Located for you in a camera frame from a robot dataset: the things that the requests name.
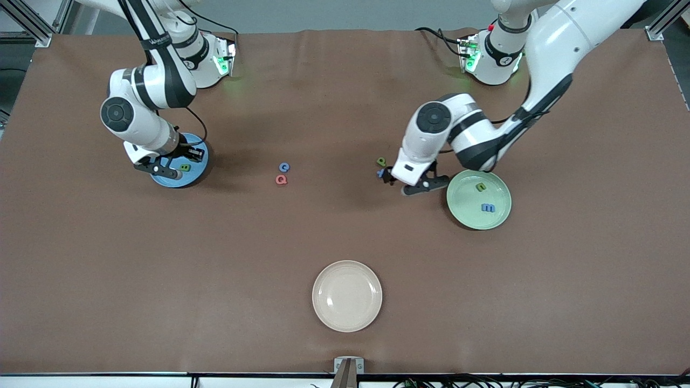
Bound aluminium frame profile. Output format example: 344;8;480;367
644;0;690;41
0;0;73;48

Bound black base cable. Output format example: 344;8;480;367
414;26;468;59
175;0;239;49

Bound left arm base connector plate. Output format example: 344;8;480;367
457;33;481;75

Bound black left base cable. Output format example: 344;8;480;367
414;26;468;59

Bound right arm base connector plate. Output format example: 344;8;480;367
213;36;238;79

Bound brown table mat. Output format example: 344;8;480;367
0;28;690;376

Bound grey metal camera mount bracket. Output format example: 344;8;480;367
334;356;365;388

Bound beige plate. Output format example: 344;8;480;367
312;260;383;333

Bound light green plate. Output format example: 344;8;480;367
446;169;512;231

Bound black right base cable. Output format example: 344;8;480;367
175;0;239;49

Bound blue plate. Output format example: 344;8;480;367
147;133;210;189

